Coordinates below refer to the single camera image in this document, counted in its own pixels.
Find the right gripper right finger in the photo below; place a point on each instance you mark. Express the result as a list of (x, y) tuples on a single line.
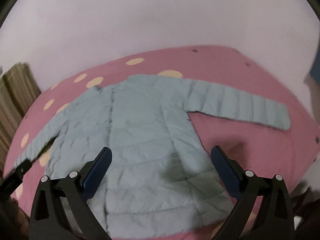
[(275, 216)]

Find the person's left hand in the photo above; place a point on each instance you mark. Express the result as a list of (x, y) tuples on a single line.
[(14, 221)]

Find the pink dotted bed sheet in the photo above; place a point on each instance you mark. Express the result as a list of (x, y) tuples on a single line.
[(264, 150)]

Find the light blue puffer jacket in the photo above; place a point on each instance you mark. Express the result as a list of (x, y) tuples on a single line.
[(161, 181)]

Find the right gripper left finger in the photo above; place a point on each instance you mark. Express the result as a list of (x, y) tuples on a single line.
[(48, 218)]

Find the striped brown curtain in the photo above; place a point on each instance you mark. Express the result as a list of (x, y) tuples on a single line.
[(19, 90)]

